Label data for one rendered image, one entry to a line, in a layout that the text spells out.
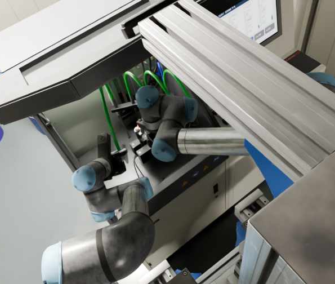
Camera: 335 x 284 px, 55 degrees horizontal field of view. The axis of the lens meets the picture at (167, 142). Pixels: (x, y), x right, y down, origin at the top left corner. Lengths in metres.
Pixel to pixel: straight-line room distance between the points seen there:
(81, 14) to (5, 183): 1.97
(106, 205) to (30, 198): 1.93
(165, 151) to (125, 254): 0.33
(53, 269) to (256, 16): 1.44
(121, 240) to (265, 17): 1.40
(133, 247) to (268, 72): 0.46
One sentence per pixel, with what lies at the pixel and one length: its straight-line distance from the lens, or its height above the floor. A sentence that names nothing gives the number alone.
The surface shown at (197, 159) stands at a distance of 1.59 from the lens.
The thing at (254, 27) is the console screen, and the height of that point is 1.24.
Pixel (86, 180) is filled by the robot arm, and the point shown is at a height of 1.45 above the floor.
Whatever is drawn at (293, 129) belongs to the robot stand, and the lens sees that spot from 0.37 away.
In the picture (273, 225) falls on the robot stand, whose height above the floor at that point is 2.03.
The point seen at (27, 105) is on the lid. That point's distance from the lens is 0.64.
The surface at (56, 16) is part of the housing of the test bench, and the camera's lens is 1.65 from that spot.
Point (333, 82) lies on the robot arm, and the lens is 0.91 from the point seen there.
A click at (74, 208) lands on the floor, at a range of 2.75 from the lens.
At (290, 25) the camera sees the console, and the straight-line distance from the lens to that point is 1.98.
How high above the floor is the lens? 2.31
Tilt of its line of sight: 55 degrees down
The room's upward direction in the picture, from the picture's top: 15 degrees counter-clockwise
